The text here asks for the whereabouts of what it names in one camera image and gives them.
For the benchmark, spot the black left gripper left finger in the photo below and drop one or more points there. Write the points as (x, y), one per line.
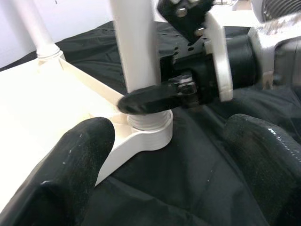
(58, 176)

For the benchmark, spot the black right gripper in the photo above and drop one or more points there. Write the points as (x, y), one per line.
(202, 70)

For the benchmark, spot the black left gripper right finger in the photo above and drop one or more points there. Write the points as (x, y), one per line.
(270, 169)

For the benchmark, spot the white plastic table leg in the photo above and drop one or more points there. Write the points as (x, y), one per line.
(136, 47)
(40, 30)

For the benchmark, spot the black fabric table cover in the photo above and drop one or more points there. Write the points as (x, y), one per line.
(188, 164)

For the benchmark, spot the white floor fan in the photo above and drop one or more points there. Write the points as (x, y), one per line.
(277, 9)

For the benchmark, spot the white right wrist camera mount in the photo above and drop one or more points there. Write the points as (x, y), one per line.
(221, 58)

